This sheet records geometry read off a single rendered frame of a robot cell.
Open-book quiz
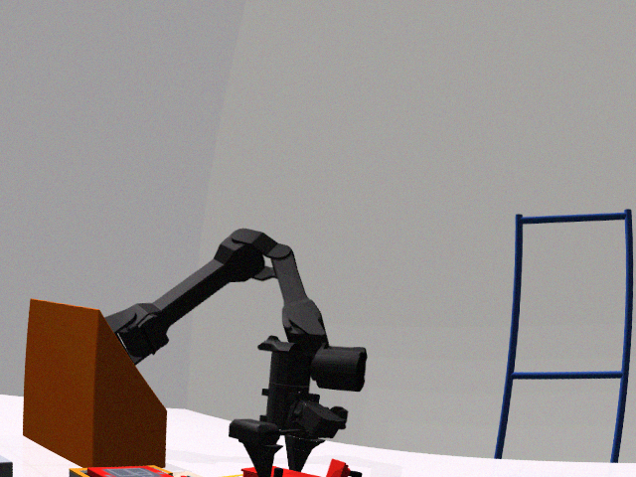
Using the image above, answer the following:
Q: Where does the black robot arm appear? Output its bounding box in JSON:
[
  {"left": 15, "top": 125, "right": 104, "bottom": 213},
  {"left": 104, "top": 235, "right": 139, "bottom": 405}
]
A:
[{"left": 104, "top": 229, "right": 368, "bottom": 438}]

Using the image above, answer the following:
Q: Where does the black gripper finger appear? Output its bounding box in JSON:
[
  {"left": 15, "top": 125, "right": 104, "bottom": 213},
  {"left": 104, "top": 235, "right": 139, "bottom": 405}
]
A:
[
  {"left": 238, "top": 440, "right": 284, "bottom": 477},
  {"left": 284, "top": 435, "right": 325, "bottom": 472}
]

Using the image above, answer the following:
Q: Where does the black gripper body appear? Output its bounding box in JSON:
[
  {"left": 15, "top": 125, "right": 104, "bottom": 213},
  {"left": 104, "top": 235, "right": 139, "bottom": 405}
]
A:
[{"left": 229, "top": 382, "right": 318, "bottom": 446}]

